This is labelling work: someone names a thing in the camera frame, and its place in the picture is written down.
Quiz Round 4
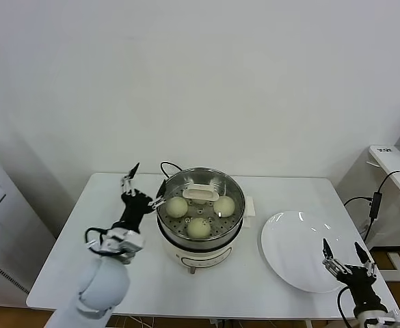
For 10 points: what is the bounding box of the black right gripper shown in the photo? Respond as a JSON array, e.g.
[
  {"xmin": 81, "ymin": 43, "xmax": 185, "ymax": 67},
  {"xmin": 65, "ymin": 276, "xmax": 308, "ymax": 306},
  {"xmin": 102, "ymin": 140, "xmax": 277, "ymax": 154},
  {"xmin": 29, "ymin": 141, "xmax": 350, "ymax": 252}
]
[{"xmin": 321, "ymin": 237, "xmax": 390, "ymax": 314}]

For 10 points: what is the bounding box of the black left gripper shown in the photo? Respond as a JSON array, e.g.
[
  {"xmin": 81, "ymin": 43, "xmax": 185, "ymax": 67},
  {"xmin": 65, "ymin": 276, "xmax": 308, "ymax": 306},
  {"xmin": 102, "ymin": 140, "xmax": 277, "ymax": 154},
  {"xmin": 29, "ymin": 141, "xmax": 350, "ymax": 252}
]
[{"xmin": 111, "ymin": 162, "xmax": 168, "ymax": 233}]

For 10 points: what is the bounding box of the glass lid with cream handle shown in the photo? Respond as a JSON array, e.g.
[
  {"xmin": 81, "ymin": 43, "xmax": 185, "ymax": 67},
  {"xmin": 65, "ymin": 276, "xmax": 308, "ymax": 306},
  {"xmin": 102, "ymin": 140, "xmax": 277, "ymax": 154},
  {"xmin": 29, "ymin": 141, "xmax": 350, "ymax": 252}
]
[{"xmin": 155, "ymin": 166, "xmax": 246, "ymax": 241}]

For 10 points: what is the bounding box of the perforated steel steamer basket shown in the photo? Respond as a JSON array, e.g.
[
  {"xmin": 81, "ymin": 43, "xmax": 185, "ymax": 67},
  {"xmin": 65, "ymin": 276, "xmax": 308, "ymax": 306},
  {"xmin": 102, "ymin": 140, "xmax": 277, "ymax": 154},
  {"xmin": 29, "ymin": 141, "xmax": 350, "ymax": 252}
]
[{"xmin": 155, "ymin": 166, "xmax": 247, "ymax": 245}]

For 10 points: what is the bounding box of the cream electric steamer pot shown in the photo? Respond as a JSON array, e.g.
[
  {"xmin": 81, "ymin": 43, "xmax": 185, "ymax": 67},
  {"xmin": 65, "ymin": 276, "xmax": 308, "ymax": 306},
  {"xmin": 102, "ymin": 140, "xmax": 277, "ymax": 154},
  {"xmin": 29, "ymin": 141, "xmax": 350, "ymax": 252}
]
[{"xmin": 146, "ymin": 191, "xmax": 257, "ymax": 275}]

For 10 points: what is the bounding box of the white round plate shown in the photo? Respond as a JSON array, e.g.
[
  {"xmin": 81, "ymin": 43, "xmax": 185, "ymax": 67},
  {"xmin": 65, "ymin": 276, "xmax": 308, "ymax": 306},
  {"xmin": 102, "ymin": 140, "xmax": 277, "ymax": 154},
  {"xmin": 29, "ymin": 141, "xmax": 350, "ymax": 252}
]
[{"xmin": 260, "ymin": 210, "xmax": 351, "ymax": 294}]

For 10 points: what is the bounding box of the dark rectangular adapter box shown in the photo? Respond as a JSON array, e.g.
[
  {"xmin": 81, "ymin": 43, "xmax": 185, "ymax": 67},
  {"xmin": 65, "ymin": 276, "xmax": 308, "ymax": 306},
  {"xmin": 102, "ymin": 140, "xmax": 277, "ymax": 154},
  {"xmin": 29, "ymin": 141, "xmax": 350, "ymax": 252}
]
[{"xmin": 369, "ymin": 192, "xmax": 382, "ymax": 219}]

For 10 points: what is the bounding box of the grey metal cabinet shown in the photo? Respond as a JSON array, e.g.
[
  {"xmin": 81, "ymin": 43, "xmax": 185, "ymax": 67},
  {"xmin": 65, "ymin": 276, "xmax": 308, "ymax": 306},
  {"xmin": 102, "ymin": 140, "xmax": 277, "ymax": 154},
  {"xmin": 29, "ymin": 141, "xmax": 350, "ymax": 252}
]
[{"xmin": 0, "ymin": 139, "xmax": 56, "ymax": 308}]

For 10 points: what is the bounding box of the black steamer power cord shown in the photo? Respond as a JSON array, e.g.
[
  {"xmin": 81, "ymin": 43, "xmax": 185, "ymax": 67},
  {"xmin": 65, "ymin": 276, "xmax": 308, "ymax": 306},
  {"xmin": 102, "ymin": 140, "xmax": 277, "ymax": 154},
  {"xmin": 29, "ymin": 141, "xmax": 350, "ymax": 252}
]
[{"xmin": 159, "ymin": 161, "xmax": 184, "ymax": 178}]

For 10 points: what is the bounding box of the black adapter cable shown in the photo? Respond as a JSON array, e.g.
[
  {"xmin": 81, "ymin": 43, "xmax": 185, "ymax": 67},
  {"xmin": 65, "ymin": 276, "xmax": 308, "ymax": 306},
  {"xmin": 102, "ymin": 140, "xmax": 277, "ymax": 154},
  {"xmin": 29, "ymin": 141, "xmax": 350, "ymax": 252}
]
[
  {"xmin": 343, "ymin": 195, "xmax": 373, "ymax": 208},
  {"xmin": 377, "ymin": 169, "xmax": 400, "ymax": 194},
  {"xmin": 362, "ymin": 216, "xmax": 375, "ymax": 242}
]

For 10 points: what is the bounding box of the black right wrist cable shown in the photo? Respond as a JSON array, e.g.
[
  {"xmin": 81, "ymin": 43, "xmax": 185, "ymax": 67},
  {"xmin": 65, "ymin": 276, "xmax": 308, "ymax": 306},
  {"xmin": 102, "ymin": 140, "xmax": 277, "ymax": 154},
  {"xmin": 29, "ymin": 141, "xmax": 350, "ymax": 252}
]
[{"xmin": 337, "ymin": 286, "xmax": 350, "ymax": 328}]

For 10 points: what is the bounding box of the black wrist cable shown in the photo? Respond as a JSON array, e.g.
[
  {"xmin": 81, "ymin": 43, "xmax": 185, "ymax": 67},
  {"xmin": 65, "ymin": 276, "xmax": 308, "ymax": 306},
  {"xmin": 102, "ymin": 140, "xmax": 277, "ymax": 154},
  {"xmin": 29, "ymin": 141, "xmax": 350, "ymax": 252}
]
[
  {"xmin": 337, "ymin": 286, "xmax": 350, "ymax": 328},
  {"xmin": 84, "ymin": 226, "xmax": 125, "ymax": 256}
]

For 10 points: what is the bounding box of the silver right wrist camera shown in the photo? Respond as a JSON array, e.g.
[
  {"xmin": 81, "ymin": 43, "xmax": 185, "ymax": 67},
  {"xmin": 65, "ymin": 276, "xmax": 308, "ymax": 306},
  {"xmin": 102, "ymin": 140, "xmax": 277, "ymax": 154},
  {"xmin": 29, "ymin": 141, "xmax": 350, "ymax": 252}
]
[{"xmin": 355, "ymin": 308, "xmax": 400, "ymax": 328}]

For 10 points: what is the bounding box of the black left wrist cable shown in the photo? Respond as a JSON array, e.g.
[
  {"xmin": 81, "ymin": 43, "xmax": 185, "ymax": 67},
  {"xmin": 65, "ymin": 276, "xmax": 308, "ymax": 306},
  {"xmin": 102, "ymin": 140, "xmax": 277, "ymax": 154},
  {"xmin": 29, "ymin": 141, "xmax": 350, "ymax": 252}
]
[{"xmin": 84, "ymin": 226, "xmax": 125, "ymax": 256}]

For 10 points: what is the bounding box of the white cable bundle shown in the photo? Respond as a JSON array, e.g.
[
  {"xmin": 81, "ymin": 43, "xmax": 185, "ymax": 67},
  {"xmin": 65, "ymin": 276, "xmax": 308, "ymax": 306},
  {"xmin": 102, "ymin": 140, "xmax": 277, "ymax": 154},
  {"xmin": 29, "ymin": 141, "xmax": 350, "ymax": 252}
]
[{"xmin": 131, "ymin": 315, "xmax": 155, "ymax": 328}]

